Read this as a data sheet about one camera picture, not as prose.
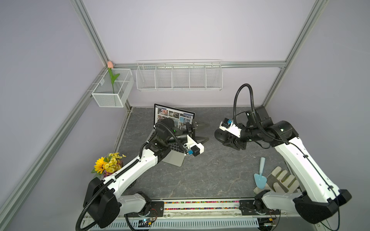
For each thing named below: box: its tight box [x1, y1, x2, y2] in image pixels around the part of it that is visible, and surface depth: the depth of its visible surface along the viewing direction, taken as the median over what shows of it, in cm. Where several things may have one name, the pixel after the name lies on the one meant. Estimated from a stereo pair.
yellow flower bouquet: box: [91, 152, 127, 178], surface depth 66 cm
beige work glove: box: [253, 166, 300, 193], surface depth 82 cm
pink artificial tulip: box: [106, 61, 120, 94], surface depth 92 cm
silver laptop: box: [146, 103, 196, 167], surface depth 93 cm
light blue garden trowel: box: [253, 156, 267, 190], surface depth 85 cm
